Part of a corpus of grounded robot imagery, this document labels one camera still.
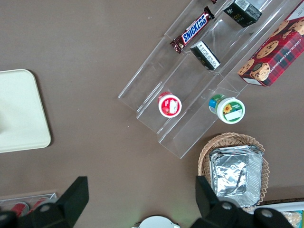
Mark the cream plastic tray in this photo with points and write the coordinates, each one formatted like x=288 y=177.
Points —
x=21 y=109

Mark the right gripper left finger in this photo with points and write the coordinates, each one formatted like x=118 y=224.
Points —
x=59 y=213

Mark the green lid yogurt cup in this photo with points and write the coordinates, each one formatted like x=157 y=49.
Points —
x=229 y=111

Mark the white snack bin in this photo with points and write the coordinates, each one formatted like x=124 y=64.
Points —
x=280 y=207

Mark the white Franka right arm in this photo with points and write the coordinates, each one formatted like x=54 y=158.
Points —
x=158 y=223

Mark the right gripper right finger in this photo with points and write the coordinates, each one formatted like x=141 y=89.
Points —
x=218 y=216

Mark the Snickers chocolate bar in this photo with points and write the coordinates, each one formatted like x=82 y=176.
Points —
x=213 y=1
x=193 y=29

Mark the clear acrylic stepped shelf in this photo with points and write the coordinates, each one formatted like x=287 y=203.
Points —
x=180 y=145

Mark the red lid yogurt cup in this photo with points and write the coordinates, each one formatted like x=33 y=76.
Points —
x=169 y=105

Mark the small black box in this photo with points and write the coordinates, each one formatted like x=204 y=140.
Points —
x=205 y=55
x=242 y=14

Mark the light wicker basket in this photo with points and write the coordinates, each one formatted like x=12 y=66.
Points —
x=204 y=154

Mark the aluminium foil container stack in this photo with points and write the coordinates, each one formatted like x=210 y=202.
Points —
x=232 y=175

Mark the clear rice cracker bag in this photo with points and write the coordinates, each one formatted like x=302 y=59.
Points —
x=292 y=219

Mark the red tartan cookie box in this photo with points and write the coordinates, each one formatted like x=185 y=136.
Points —
x=273 y=54

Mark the clear acrylic bottle rack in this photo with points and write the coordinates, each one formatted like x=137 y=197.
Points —
x=23 y=196

